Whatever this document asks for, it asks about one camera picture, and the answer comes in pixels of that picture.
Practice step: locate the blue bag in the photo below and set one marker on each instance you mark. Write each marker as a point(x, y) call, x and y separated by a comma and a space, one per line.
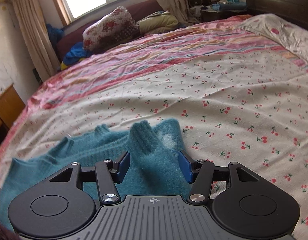
point(54, 32)

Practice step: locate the maroon sofa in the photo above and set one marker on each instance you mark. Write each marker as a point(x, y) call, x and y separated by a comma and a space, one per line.
point(69, 40)

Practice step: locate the beige curtain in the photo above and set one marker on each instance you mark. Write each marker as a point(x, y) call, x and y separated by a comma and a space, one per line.
point(172, 0)
point(31, 30)

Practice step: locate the yellow-green folded blanket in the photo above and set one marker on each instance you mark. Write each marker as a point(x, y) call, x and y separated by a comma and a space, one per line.
point(159, 22)

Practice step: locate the blue crumpled cloth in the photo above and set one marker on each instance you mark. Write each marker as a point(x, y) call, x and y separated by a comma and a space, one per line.
point(75, 53)

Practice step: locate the dark nightstand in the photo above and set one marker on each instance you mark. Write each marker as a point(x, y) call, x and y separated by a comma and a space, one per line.
point(218, 15)

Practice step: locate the dark wooden headboard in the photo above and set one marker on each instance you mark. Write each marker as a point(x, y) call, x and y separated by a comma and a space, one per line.
point(281, 2)

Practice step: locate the wooden desk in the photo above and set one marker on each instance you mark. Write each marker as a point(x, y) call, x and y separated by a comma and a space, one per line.
point(8, 105)

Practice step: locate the cherry print bed sheet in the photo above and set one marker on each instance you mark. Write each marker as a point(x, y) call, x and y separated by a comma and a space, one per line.
point(218, 80)

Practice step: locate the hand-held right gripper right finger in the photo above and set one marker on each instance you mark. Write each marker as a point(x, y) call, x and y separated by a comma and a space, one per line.
point(184, 166)

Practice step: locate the dark patterned bag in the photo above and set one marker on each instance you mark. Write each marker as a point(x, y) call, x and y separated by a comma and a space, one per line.
point(198, 0)

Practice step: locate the floral red white pillow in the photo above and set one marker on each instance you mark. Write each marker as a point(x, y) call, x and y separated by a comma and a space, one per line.
point(109, 28)

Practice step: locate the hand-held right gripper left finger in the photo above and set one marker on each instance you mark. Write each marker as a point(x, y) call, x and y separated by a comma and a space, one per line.
point(123, 166)

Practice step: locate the teal fuzzy sweater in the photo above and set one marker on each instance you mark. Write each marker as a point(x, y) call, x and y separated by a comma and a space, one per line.
point(149, 160)

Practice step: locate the maroon fuzzy clothing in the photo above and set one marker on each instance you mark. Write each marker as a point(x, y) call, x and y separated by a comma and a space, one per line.
point(4, 231)

